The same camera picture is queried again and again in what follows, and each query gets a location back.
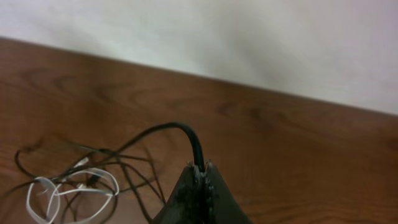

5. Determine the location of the thin black cable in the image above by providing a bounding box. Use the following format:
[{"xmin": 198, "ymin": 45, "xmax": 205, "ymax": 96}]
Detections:
[{"xmin": 14, "ymin": 141, "xmax": 167, "ymax": 224}]

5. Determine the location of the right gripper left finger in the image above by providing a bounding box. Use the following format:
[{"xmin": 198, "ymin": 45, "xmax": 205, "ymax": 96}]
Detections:
[{"xmin": 151, "ymin": 163, "xmax": 202, "ymax": 224}]

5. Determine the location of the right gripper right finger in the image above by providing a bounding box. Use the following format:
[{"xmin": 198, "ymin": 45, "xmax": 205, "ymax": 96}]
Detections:
[{"xmin": 205, "ymin": 161, "xmax": 253, "ymax": 224}]

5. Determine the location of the thick black cable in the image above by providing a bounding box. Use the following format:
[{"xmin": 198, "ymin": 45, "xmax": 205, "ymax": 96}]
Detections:
[{"xmin": 0, "ymin": 121, "xmax": 206, "ymax": 224}]

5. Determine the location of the white usb cable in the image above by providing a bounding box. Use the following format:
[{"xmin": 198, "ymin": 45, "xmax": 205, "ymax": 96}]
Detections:
[{"xmin": 25, "ymin": 157, "xmax": 120, "ymax": 224}]

